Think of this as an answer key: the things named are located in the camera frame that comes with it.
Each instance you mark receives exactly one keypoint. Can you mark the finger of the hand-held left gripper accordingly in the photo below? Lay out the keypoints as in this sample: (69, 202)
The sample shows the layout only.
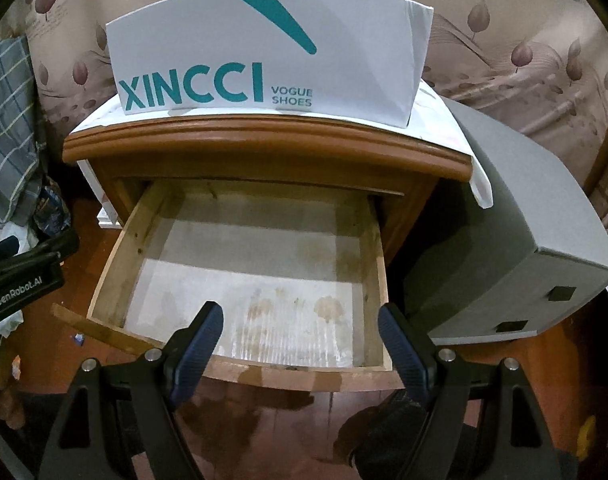
(1, 252)
(58, 247)

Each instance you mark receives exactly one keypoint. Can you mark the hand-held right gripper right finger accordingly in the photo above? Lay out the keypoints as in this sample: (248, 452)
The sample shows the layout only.
(406, 355)

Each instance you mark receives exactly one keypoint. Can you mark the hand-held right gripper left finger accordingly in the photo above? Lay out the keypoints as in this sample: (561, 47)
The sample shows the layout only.
(196, 355)

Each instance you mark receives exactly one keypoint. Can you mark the white plastic bag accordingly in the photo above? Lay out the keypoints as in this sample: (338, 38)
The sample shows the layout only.
(8, 321)

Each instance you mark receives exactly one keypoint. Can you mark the grey plaid cloth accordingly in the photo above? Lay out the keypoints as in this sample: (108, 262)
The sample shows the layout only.
(8, 110)

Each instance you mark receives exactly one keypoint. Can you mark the blue crumpled packet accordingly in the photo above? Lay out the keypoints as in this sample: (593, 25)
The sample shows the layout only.
(53, 210)

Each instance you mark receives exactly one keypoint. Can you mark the white patterned table cover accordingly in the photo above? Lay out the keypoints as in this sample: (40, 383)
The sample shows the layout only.
(484, 185)

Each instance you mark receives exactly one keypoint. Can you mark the wooden nightstand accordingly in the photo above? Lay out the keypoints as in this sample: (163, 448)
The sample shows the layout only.
(264, 142)

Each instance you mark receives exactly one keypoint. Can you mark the person's foot in dark sock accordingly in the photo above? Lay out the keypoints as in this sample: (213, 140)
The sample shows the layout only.
(384, 430)

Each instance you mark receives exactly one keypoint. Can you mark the person's left hand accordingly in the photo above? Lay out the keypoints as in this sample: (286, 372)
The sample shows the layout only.
(6, 400)

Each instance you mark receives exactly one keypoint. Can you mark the blue white wrapper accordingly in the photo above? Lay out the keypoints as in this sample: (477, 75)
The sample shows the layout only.
(78, 340)

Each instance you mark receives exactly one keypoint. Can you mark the grey box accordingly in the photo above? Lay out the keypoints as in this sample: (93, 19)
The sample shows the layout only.
(509, 200)

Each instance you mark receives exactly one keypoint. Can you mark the white shoe box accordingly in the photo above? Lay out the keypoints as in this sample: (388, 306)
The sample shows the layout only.
(359, 50)

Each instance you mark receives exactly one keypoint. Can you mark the wooden drawer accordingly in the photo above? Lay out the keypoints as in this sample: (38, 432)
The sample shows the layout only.
(371, 260)

